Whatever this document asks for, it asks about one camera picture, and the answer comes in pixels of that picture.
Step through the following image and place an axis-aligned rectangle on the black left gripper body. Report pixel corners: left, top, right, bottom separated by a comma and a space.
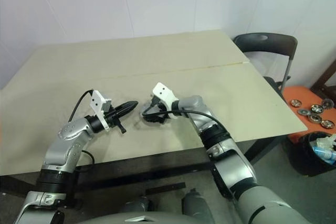
103, 106, 127, 135

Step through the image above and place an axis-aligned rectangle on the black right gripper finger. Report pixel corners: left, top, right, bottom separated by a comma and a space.
143, 115, 166, 126
146, 100, 158, 113

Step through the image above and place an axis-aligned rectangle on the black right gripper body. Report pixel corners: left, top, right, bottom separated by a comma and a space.
151, 96, 169, 115

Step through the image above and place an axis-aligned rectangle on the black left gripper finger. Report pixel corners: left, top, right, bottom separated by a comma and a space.
116, 108, 136, 120
115, 100, 139, 112

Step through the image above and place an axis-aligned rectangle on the copper wound motor stator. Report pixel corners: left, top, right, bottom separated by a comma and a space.
138, 102, 169, 125

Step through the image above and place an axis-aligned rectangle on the flat black bar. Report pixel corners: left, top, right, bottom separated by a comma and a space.
145, 182, 187, 196

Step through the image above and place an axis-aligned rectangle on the dark rounded shape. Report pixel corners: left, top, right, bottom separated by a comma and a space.
182, 188, 211, 219
125, 195, 154, 214

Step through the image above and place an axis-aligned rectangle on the grey robot torso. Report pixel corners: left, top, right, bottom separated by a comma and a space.
83, 207, 219, 224

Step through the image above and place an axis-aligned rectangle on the black folding chair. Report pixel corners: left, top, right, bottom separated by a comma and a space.
233, 33, 299, 91

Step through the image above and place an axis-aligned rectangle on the orange stool seat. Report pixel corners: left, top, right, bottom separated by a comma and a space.
282, 85, 336, 144

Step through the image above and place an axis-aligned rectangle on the black trash bin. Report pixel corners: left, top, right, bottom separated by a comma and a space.
288, 132, 336, 177

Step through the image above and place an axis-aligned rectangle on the crumpled white paper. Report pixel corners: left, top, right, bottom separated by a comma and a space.
313, 134, 336, 152

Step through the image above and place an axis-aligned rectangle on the blue plastic bottle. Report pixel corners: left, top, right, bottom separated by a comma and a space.
313, 146, 336, 164

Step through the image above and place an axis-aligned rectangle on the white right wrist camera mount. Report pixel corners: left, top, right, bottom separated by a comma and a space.
152, 82, 182, 119

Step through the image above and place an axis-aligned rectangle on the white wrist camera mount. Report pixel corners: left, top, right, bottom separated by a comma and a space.
90, 90, 114, 132
152, 82, 182, 119

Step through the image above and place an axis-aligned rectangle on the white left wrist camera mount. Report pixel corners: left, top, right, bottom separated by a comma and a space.
90, 90, 114, 132

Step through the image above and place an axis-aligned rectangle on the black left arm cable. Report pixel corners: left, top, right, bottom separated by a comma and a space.
69, 90, 95, 173

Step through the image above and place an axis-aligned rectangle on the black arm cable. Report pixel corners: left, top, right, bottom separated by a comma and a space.
142, 110, 230, 140
69, 90, 95, 173

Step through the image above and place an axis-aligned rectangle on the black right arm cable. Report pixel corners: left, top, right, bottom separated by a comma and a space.
142, 110, 230, 140

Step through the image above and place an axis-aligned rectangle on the black metal table frame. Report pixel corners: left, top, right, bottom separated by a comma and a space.
0, 140, 277, 201

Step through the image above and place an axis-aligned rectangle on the dark wooden furniture frame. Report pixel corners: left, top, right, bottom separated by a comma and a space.
310, 58, 336, 95

